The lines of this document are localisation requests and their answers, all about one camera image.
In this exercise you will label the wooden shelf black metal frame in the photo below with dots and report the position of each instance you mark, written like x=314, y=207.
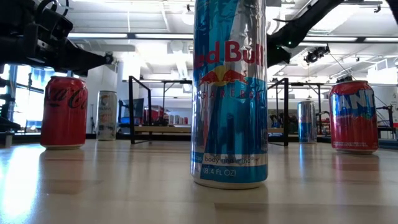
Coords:
x=164, y=129

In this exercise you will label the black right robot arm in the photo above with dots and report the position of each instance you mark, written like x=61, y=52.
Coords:
x=298, y=31

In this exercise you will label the black aluminium table frame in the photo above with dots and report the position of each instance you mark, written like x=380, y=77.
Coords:
x=31, y=136

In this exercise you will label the long ceiling light strip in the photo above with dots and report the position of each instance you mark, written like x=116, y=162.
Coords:
x=96, y=35

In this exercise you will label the large bright window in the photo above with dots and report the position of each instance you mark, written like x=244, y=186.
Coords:
x=28, y=105

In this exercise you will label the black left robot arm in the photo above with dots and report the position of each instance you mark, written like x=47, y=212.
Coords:
x=9, y=31

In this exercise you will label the red Coca-Cola can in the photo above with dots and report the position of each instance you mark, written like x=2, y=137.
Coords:
x=63, y=124

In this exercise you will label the blue silver Red Bull can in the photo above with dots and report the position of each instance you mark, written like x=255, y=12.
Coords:
x=307, y=124
x=230, y=124

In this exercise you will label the black equipment stand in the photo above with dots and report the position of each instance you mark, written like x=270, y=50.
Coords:
x=7, y=124

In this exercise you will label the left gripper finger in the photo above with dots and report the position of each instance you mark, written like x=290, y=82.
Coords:
x=82, y=57

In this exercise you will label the red Fanta can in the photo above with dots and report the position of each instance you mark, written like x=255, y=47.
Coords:
x=353, y=130

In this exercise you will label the tall white can black lid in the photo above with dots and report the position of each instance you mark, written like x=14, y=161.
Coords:
x=106, y=124

